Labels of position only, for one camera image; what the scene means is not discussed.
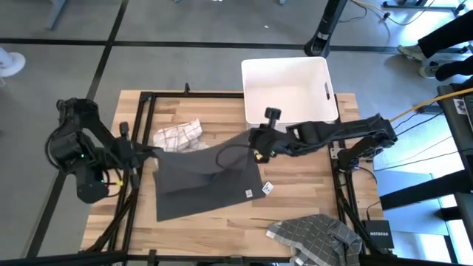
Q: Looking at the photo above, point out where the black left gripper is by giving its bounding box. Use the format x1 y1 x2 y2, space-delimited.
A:
114 137 162 169

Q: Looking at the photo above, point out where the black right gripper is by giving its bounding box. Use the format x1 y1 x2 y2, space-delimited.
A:
248 125 297 162

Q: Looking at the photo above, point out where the white towel with red checks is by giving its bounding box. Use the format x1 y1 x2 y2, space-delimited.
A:
152 117 208 154

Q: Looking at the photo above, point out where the dark grey terry towel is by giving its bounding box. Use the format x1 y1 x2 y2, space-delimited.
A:
152 129 275 223

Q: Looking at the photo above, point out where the grey towel with white checks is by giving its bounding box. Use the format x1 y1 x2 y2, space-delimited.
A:
265 214 364 266

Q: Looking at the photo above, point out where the white plastic basket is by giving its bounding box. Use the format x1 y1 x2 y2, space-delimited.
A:
240 55 340 129

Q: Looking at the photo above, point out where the black floor stand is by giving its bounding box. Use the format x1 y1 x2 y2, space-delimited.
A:
303 0 349 58

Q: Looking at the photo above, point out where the black metal floor beam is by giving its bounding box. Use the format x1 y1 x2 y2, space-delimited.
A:
379 169 473 212

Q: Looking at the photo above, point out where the white round floor object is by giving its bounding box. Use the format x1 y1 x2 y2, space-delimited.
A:
0 47 27 79

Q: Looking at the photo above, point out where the grey metal furniture leg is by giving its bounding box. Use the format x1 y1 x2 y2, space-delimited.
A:
45 0 69 31

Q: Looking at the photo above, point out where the black desk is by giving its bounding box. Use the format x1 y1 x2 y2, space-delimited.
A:
437 82 473 266

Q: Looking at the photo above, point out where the black stand base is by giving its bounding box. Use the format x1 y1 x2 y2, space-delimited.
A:
381 0 469 18

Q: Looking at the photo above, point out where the person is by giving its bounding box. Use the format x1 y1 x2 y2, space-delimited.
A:
396 10 473 81

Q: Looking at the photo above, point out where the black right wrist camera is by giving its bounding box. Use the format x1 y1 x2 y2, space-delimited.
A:
264 106 282 129

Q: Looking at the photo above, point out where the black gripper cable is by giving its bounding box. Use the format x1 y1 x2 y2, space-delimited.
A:
214 143 256 171

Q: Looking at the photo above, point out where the black metal table frame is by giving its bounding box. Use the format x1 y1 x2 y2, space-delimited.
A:
79 83 395 266

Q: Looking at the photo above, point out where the black Netgear network switch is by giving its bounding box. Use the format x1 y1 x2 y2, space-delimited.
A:
361 219 395 250

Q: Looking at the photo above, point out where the black floor cable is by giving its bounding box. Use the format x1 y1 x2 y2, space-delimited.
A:
393 110 445 138
372 150 460 173

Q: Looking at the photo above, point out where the yellow cable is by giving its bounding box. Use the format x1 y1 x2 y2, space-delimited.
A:
389 87 473 123

